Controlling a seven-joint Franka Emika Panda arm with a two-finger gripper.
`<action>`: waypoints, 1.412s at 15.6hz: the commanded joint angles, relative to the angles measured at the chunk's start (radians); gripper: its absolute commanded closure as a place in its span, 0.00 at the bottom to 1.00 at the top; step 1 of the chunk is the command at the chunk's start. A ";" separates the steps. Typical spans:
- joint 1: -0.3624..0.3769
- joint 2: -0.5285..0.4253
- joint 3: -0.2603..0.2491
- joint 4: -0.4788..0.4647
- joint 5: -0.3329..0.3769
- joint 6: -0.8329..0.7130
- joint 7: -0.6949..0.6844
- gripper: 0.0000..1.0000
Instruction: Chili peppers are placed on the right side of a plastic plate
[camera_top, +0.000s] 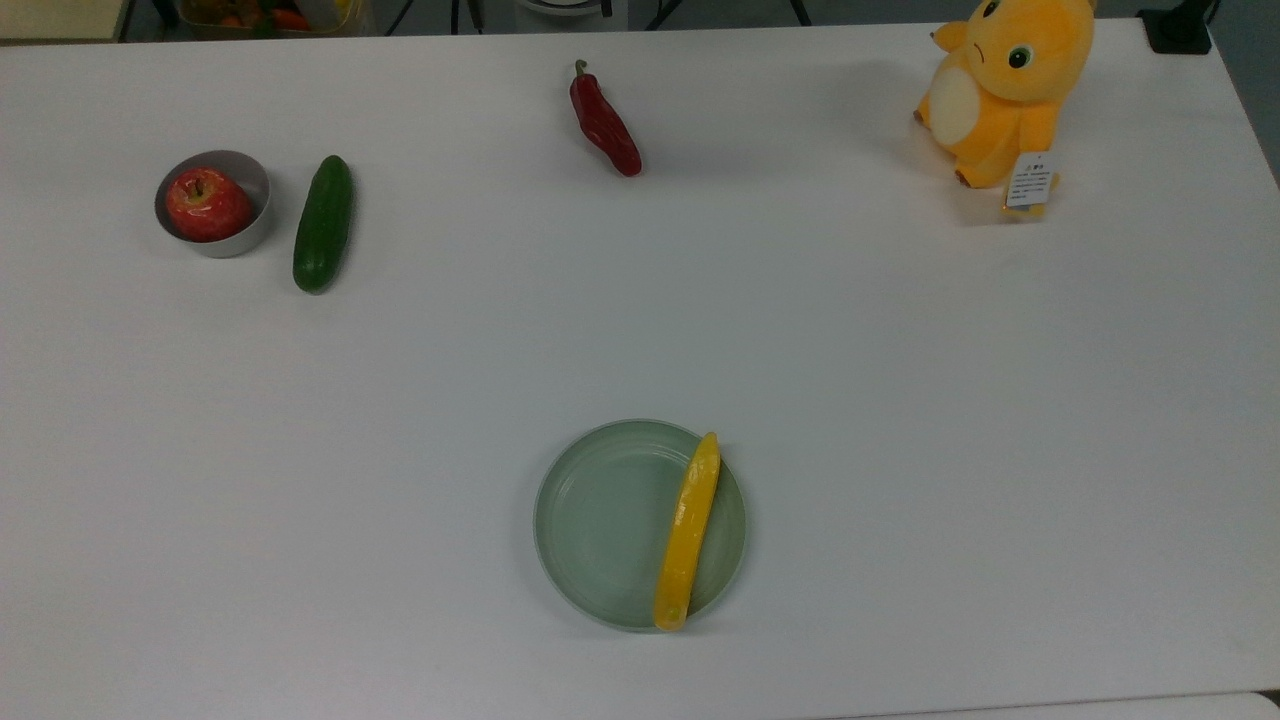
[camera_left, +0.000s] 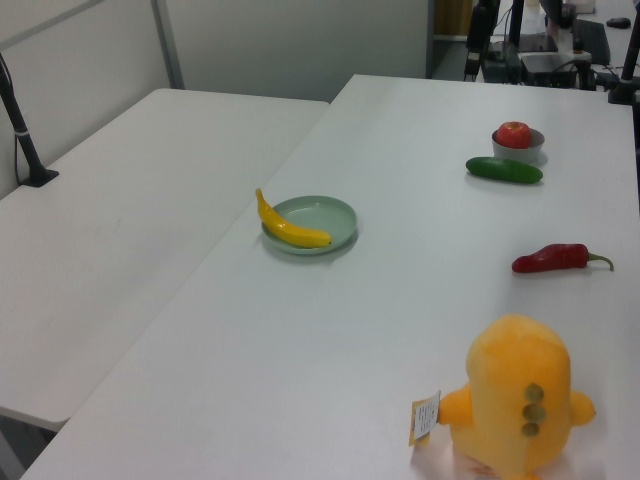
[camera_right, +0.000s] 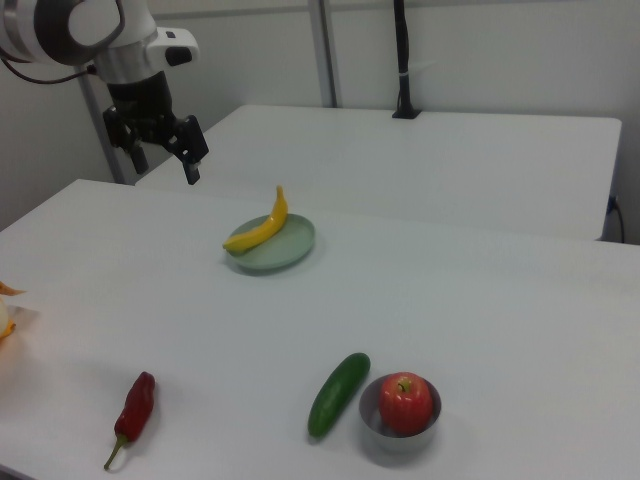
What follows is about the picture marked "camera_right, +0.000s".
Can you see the small metal bowl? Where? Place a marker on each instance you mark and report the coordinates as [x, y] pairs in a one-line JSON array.
[[400, 442]]

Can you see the pale green plastic plate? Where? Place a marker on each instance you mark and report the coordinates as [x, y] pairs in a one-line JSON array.
[[287, 247]]

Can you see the red apple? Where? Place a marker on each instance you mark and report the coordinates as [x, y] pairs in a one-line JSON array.
[[405, 405]]

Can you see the grey metal wall post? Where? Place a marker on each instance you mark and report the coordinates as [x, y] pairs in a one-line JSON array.
[[330, 50]]

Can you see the orange plush toy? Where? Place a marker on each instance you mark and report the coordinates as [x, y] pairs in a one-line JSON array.
[[4, 315]]

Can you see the red chili pepper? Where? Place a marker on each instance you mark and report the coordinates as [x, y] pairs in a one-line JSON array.
[[136, 407]]

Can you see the black camera stand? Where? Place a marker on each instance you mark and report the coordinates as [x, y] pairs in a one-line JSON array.
[[403, 50]]

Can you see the white paper plush tag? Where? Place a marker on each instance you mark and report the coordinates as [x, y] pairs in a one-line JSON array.
[[24, 313]]

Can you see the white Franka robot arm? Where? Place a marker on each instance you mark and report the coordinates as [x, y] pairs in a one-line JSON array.
[[45, 30]]

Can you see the green cucumber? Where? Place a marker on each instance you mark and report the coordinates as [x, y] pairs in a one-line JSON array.
[[337, 395]]

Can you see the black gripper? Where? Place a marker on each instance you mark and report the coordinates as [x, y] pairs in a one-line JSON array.
[[142, 107]]

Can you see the yellow toy banana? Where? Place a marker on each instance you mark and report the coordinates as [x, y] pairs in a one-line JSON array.
[[265, 230]]

